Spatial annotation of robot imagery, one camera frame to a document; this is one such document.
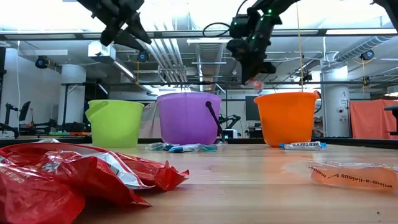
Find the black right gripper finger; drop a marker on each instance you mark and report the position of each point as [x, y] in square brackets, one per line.
[267, 68]
[249, 71]

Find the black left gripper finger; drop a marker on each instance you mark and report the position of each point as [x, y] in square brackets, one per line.
[138, 31]
[116, 35]

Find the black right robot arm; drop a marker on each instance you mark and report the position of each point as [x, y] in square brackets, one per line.
[280, 3]

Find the black background robot arm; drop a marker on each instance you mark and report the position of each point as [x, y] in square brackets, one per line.
[11, 126]
[231, 117]

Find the white ventilation box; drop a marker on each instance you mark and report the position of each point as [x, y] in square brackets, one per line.
[101, 51]

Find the black overhead rig beam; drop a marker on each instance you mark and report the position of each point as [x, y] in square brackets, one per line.
[171, 32]

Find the orange plastic bucket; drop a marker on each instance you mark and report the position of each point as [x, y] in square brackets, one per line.
[286, 121]

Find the small white screen device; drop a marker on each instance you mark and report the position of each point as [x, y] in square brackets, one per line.
[230, 133]

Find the white round column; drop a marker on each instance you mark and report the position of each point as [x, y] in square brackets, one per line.
[335, 102]
[73, 95]

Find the purple plastic bucket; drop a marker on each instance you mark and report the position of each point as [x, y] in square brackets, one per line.
[186, 121]

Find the green plastic bucket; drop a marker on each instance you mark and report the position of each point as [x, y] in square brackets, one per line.
[115, 124]

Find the white cloth cover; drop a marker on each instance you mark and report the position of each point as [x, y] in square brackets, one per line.
[150, 121]

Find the orange cloth screen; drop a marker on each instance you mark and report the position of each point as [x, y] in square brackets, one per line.
[373, 119]

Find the black tilted monitor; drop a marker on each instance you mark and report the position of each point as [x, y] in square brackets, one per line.
[24, 110]

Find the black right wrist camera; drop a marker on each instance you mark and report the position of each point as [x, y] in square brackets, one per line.
[239, 26]

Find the black ceiling camera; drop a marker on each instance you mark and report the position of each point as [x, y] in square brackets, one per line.
[306, 77]
[367, 55]
[142, 56]
[41, 62]

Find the dark wall monitor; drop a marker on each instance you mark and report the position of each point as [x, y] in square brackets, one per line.
[252, 108]

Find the silver round air duct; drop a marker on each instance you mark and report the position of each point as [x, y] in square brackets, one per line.
[210, 67]

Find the silver flexible air duct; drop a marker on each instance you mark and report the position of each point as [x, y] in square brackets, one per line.
[360, 48]

